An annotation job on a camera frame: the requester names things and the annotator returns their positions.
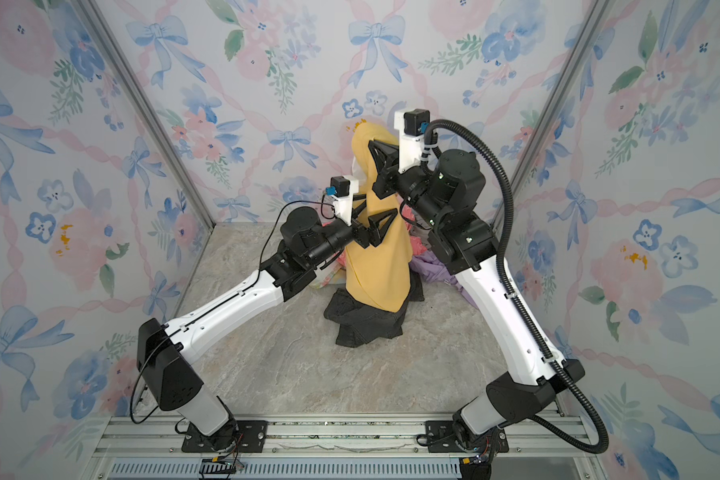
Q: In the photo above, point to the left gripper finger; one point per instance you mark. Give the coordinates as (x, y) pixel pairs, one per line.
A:
(377, 234)
(382, 221)

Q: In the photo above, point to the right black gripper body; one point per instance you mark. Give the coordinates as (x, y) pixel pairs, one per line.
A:
(412, 185)

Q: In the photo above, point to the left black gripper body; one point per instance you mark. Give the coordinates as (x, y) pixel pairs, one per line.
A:
(356, 234)

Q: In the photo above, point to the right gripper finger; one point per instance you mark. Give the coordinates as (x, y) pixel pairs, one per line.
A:
(385, 156)
(385, 184)

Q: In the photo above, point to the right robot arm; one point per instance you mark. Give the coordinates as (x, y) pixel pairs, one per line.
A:
(536, 370)

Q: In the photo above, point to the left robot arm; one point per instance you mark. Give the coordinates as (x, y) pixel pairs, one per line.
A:
(167, 351)

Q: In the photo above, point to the pink patterned cloth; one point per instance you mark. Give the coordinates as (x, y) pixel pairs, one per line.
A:
(360, 215)

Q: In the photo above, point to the white floral cloth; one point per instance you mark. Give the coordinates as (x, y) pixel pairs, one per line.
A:
(334, 274)

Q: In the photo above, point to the purple cloth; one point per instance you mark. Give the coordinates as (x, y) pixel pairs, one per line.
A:
(431, 270)

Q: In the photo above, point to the black cloth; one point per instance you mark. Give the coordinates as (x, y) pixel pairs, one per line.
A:
(360, 324)

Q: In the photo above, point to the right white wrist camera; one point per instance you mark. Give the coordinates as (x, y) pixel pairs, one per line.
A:
(413, 150)

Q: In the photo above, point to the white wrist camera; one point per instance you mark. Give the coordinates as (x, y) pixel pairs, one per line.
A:
(342, 190)
(413, 150)

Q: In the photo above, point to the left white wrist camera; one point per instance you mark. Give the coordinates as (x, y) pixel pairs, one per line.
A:
(342, 190)

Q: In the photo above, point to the right aluminium corner post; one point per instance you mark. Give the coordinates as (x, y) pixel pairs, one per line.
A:
(539, 108)

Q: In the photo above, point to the aluminium corner post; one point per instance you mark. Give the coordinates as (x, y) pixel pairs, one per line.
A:
(92, 17)
(539, 108)

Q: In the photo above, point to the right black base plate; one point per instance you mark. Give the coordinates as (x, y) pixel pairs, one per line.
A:
(452, 437)

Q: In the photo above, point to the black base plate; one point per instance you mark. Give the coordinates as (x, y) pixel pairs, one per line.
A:
(452, 437)
(246, 436)

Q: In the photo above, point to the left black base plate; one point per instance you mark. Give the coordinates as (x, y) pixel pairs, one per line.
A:
(246, 436)

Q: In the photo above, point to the left aluminium corner post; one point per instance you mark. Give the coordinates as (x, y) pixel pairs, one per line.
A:
(92, 17)

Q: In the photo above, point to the aluminium rail frame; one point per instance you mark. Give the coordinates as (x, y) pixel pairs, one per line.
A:
(347, 446)

